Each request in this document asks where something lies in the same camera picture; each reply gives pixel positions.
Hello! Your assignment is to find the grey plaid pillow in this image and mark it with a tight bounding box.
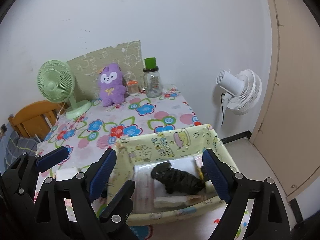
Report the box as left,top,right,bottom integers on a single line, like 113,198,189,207
1,131,40,174

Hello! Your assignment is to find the green cup on jar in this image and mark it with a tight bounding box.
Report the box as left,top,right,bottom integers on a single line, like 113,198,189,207
144,57,157,69

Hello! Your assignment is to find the yellow cartoon book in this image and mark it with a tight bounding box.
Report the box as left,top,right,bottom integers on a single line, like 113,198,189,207
194,157,204,181

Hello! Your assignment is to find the white towel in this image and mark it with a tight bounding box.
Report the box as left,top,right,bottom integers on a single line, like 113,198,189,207
55,166,89,181

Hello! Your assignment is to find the purple plush toy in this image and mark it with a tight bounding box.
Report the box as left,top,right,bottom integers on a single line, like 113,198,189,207
98,63,127,107

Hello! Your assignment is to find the green desk fan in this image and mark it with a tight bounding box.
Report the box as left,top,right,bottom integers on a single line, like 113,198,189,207
37,60,92,119

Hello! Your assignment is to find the floral tablecloth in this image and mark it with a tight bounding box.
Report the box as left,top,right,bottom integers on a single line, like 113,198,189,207
34,85,251,240

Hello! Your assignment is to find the white standing fan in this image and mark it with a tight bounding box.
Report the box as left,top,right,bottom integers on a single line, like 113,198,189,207
216,69,262,115

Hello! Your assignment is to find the green cartoon paper board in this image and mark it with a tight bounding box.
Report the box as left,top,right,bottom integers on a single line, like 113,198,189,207
67,41,144,101

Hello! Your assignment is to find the black plastic bag roll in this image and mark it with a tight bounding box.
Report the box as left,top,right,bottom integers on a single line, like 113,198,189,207
151,161,205,195

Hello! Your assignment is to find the glass mason jar mug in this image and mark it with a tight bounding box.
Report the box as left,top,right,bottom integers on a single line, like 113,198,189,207
140,67,163,98

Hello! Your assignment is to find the wooden chair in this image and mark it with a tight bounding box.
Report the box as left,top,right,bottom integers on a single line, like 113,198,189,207
8,100,65,140

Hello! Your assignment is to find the toothpick jar orange lid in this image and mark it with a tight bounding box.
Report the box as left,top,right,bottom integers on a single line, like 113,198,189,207
126,80,139,96

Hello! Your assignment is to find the yellow cartoon storage box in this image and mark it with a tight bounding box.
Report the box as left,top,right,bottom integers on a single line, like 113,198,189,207
106,125,238,225

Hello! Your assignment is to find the black fan power cable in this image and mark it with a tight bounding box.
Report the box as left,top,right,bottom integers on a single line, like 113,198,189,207
220,93,227,127

